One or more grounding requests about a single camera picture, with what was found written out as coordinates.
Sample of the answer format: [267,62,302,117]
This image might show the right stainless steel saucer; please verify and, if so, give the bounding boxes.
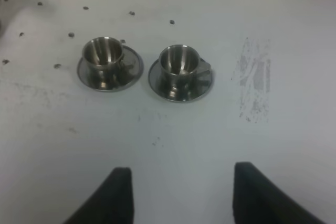
[148,60,214,103]

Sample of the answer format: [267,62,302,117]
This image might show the left stainless steel teacup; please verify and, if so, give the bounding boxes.
[82,37,133,90]

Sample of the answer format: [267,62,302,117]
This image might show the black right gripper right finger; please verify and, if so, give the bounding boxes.
[233,162,323,223]

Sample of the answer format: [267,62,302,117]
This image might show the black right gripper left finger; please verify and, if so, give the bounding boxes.
[65,167,134,223]

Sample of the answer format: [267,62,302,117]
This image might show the stainless steel teacup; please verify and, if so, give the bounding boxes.
[158,45,212,88]
[82,37,133,90]

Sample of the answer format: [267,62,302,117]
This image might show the left stainless steel saucer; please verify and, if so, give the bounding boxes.
[77,46,143,92]

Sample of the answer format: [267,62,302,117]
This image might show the stainless steel saucer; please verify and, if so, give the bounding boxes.
[148,60,214,103]
[77,46,143,92]

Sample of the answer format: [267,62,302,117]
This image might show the right stainless steel teacup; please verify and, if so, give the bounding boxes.
[158,45,212,88]

